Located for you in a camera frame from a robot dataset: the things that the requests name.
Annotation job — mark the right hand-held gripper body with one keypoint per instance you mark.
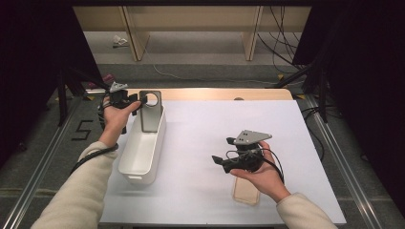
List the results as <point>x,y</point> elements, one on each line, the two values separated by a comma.
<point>250,152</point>

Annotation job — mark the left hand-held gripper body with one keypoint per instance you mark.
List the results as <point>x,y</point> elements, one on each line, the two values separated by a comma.
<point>119,95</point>

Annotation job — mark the beige phone case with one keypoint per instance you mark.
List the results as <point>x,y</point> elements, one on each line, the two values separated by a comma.
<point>245,194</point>

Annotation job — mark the white plastic container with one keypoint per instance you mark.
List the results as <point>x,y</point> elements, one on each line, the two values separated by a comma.
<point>143,156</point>

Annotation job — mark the person's left hand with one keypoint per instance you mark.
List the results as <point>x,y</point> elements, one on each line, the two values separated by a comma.
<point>116,122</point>

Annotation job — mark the person's right hand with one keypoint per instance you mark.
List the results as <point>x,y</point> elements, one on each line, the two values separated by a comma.
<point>264,178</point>

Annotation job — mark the pink object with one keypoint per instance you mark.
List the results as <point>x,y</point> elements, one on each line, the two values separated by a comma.
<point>107,78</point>

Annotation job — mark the yellow tape piece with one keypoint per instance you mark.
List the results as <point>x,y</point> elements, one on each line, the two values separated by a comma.
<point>89,98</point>
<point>280,76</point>
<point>299,96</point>

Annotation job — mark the wooden table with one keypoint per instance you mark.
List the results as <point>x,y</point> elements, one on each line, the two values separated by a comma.
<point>207,94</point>

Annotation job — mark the crumpled white paper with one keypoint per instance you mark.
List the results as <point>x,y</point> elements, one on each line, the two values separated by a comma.
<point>119,40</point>

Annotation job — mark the black metal stand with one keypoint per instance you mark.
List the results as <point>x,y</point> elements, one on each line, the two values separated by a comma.
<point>62,101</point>
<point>323,95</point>

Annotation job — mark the black curtain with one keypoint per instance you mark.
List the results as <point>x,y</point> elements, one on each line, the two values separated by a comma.
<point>31,63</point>
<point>366,79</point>

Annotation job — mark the wooden shelf unit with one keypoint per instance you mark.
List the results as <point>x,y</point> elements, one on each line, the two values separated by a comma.
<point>197,17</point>

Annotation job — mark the aluminium floor rail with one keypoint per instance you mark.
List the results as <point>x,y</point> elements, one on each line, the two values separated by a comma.
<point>41,171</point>
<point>337,152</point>

